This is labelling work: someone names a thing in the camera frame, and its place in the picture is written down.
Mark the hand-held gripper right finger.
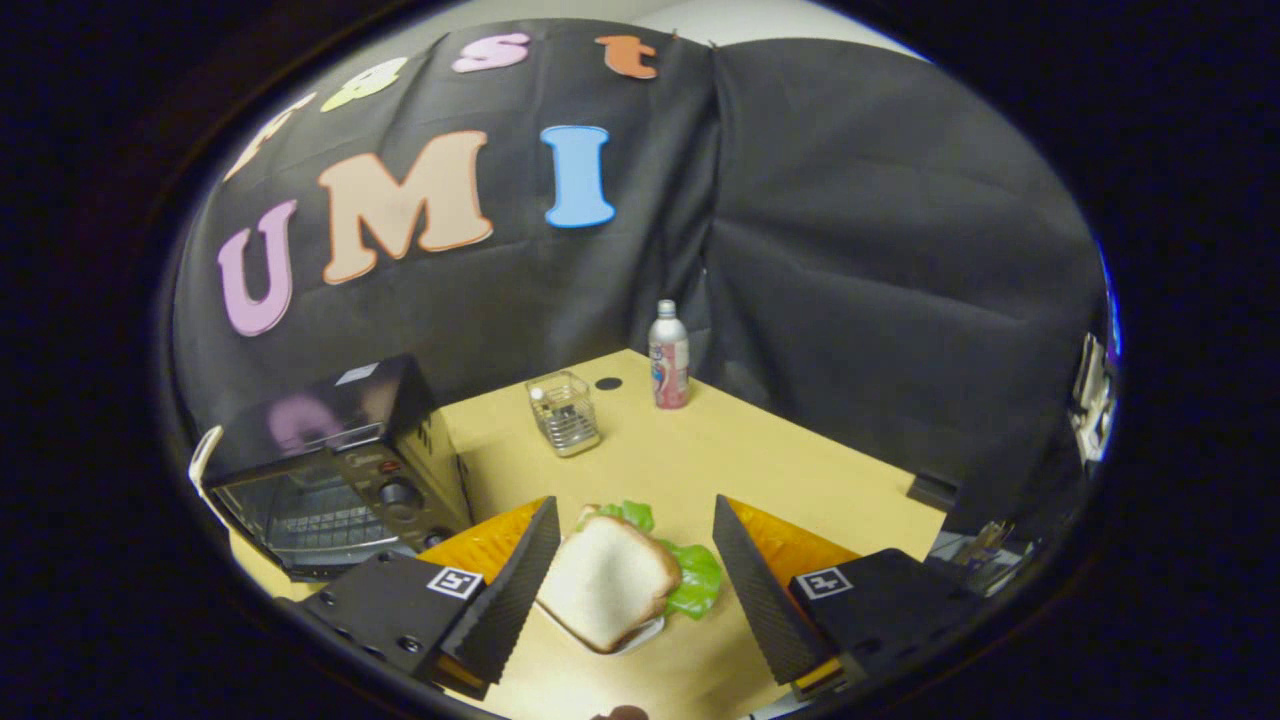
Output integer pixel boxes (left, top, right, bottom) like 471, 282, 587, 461
713, 494, 986, 702

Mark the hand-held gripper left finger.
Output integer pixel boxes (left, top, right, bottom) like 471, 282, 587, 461
300, 496, 562, 701

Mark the bread and lettuce sandwich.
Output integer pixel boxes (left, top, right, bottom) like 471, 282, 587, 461
537, 500, 724, 656

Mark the black toaster oven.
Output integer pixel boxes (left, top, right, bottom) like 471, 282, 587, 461
203, 353, 473, 583

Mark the white pop-up toaster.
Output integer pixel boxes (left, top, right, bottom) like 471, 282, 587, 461
189, 425, 227, 523

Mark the clear square holder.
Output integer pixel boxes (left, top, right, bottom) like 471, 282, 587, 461
526, 371, 602, 458

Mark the pink drink bottle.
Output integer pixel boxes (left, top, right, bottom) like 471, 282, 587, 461
648, 299, 691, 410

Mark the pale blurred equipment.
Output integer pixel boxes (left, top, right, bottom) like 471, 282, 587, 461
1068, 333, 1117, 467

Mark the black table edge bracket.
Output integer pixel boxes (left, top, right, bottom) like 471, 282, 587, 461
906, 474, 961, 513

